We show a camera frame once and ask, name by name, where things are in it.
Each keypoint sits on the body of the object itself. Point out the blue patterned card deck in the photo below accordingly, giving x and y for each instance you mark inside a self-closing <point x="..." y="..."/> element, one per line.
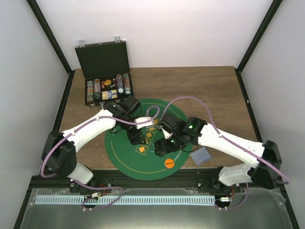
<point x="200" y="156"/>

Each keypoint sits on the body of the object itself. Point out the light blue slotted ruler strip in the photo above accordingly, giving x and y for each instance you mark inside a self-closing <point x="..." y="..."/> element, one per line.
<point x="126" y="200"/>

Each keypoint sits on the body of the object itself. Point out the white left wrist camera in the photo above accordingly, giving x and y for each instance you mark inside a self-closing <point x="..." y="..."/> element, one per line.
<point x="144" y="122"/>

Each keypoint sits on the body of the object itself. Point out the brown green chip row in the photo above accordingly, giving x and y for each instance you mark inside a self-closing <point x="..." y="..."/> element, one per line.
<point x="126" y="84"/>

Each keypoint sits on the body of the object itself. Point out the purple green chip row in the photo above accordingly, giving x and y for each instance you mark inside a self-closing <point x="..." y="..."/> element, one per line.
<point x="119" y="83"/>

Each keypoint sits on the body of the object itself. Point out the orange big blind button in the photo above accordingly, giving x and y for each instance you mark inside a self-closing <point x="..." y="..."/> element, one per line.
<point x="107" y="82"/>

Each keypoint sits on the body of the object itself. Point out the round green poker mat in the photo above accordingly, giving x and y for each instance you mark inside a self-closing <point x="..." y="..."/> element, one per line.
<point x="140" y="161"/>

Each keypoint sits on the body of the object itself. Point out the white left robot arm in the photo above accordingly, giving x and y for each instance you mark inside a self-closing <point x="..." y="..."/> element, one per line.
<point x="59" y="154"/>

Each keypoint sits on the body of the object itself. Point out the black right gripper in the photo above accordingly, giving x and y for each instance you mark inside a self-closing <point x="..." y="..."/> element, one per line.
<point x="167" y="148"/>

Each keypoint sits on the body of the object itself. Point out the black enclosure frame post right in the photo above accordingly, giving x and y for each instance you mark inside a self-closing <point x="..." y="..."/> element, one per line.
<point x="272" y="10"/>

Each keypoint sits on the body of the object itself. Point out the black enclosure frame post left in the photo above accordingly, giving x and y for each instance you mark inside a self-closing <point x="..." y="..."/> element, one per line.
<point x="49" y="34"/>

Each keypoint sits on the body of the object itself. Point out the wrapped black 100 chip stack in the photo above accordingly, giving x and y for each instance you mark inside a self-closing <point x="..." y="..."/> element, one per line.
<point x="97" y="95"/>

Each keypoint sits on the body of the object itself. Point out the blue texas holdem card deck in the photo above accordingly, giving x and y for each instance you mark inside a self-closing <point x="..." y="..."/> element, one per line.
<point x="110" y="94"/>

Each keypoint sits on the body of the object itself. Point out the black poker set case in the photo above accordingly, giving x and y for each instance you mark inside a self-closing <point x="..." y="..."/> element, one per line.
<point x="104" y="61"/>

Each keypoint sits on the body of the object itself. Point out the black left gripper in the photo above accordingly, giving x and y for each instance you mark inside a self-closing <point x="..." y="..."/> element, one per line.
<point x="135" y="140"/>

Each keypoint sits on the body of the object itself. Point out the black enclosure frame post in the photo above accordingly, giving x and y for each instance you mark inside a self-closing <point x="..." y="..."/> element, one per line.
<point x="49" y="34"/>
<point x="272" y="10"/>

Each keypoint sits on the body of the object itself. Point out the orange small blind button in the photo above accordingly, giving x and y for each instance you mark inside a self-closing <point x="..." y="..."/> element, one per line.
<point x="169" y="163"/>

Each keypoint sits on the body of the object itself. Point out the leftmost multicolour chip row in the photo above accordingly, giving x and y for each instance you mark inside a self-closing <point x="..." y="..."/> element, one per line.
<point x="90" y="91"/>

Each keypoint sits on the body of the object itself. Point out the orange blue chip row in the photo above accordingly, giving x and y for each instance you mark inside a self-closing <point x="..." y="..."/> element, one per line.
<point x="96" y="85"/>

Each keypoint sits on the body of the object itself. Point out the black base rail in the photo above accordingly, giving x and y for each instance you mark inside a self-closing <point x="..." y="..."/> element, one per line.
<point x="202" y="180"/>

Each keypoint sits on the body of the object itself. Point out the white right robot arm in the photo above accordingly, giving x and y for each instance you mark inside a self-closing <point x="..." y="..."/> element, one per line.
<point x="260" y="161"/>

